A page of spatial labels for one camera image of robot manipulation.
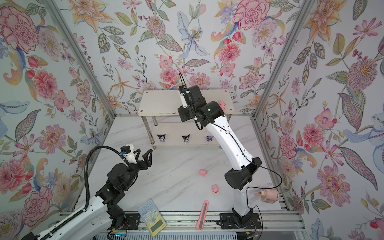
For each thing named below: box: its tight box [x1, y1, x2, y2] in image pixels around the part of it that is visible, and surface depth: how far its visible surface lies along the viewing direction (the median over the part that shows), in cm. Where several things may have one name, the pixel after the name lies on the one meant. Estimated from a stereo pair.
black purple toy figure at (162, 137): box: [156, 134, 166, 143], surface depth 96 cm
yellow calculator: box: [137, 198, 167, 237], surface depth 76 cm
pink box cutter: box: [196, 200, 209, 231], surface depth 77 cm
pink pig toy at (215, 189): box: [212, 184, 219, 193], surface depth 85 cm
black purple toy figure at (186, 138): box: [181, 134, 190, 143], surface depth 97 cm
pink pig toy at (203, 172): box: [198, 169, 208, 177], surface depth 91 cm
